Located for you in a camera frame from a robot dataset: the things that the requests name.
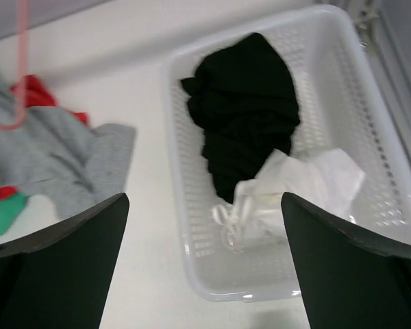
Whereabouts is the white plastic basket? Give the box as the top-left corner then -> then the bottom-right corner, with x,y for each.
164,5 -> 411,302

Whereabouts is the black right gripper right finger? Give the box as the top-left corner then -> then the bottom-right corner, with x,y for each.
281,193 -> 411,328

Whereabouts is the pink wire hanger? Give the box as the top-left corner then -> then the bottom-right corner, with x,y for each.
0,0 -> 29,131

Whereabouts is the grey tank top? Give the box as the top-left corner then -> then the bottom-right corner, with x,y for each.
0,70 -> 137,220

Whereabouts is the white tank top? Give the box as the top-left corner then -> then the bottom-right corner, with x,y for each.
212,149 -> 366,252

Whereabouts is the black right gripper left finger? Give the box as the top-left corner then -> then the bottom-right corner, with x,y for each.
0,193 -> 129,328

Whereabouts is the red tank top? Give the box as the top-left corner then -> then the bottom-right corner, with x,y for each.
14,75 -> 97,206

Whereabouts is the black tank top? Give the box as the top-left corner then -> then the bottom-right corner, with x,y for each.
180,33 -> 300,204

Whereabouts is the green tank top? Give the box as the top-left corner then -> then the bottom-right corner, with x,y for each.
0,63 -> 30,237

